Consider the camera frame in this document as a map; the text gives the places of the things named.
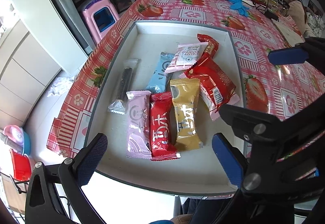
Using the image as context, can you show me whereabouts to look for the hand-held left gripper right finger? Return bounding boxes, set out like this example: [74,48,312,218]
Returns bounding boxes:
[212,132,292,224]

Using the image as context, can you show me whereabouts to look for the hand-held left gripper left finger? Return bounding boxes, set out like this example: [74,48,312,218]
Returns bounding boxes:
[25,133,108,224]

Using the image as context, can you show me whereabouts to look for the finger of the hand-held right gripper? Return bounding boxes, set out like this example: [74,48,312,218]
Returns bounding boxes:
[268,36,325,76]
[218,98,325,204]

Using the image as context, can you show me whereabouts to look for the slim pink snack packet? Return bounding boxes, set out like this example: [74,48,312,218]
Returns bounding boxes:
[126,90,152,159]

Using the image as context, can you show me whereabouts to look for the wide red snack packet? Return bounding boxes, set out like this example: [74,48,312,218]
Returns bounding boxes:
[183,54,237,113]

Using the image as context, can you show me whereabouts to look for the slim red snack packet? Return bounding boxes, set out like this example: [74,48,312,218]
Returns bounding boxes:
[149,92,181,161]

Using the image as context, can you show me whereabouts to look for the red and gold snack packet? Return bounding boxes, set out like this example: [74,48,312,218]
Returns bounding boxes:
[197,34,219,58]

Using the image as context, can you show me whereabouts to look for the clear packet with dark bar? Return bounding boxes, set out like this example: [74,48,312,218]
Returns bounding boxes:
[108,59,139,115]

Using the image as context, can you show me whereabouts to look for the white labelled cracker packet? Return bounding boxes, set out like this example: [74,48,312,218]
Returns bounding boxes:
[164,43,207,74]

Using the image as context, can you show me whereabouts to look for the light blue snack packet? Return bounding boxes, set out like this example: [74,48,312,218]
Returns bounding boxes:
[145,52,176,94]

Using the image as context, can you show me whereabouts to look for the grey white tray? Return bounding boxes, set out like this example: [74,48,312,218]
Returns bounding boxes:
[84,20,247,198]

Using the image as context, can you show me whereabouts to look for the white doodled drawing board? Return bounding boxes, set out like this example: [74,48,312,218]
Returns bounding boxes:
[273,17,305,48]

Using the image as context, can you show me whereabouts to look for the grey white clothes pile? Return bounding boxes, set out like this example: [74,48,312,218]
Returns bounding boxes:
[306,12,325,35]

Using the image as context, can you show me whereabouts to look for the black power box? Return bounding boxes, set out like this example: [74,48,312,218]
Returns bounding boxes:
[264,10,280,21]

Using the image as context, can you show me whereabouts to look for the person's dark trousers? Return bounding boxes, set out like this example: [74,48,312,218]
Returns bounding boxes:
[175,196,236,224]

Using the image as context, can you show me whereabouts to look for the red plastic box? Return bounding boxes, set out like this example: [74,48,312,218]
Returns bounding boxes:
[10,149,35,181]

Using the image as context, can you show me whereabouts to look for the blue rubber gloves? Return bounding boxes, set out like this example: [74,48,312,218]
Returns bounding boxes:
[220,0,252,17]

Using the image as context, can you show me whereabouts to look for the white crumpled cloth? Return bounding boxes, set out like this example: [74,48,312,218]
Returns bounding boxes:
[48,75,80,98]

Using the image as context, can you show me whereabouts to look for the pink and blue basin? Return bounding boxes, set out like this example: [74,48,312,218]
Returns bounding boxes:
[3,125,31,156]

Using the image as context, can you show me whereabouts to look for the white cabinet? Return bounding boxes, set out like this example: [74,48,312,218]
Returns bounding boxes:
[0,0,89,125]

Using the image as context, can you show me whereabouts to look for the pink plastic stool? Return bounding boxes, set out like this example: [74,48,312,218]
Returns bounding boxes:
[78,0,120,45]

